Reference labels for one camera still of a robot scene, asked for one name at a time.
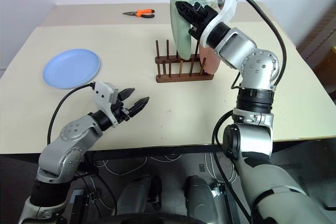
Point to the wooden dish rack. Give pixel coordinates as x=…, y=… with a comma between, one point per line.
x=183, y=78

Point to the dark grey rounded shape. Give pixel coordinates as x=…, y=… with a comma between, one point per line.
x=134, y=195
x=200, y=197

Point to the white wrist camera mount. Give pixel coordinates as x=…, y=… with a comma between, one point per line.
x=101, y=94
x=228, y=9

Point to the green plate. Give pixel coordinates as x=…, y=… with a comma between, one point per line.
x=181, y=40

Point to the pink plate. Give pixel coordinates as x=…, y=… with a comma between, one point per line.
x=210, y=64

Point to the blue plate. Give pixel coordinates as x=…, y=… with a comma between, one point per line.
x=71, y=68

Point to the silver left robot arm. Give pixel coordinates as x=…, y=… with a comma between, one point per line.
x=71, y=142

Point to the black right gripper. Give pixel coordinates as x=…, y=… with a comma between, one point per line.
x=204, y=15

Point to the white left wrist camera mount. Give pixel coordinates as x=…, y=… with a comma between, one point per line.
x=101, y=94

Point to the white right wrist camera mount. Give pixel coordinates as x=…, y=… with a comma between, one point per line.
x=228, y=9

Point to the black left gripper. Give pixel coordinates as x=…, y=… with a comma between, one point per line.
x=119, y=111

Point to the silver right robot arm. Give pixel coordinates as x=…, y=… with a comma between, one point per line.
x=236, y=48

